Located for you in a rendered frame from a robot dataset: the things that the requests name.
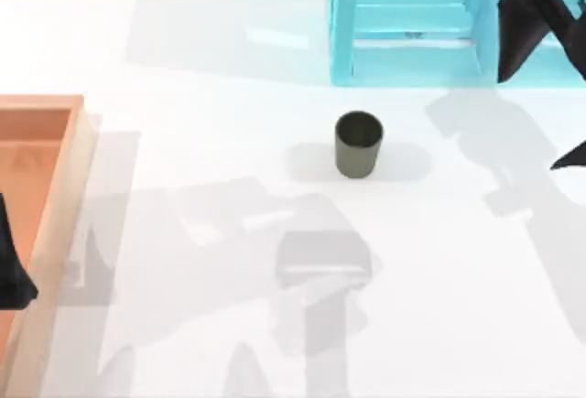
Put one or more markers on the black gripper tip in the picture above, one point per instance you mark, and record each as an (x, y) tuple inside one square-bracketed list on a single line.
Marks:
[(11, 274)]

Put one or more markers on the light blue rack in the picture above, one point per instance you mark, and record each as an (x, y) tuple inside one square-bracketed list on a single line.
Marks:
[(403, 18)]

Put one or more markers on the dark olive cup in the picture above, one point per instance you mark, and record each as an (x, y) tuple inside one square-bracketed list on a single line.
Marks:
[(357, 155)]

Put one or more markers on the salmon shallow box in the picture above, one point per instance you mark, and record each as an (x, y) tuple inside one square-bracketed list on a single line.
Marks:
[(41, 151)]

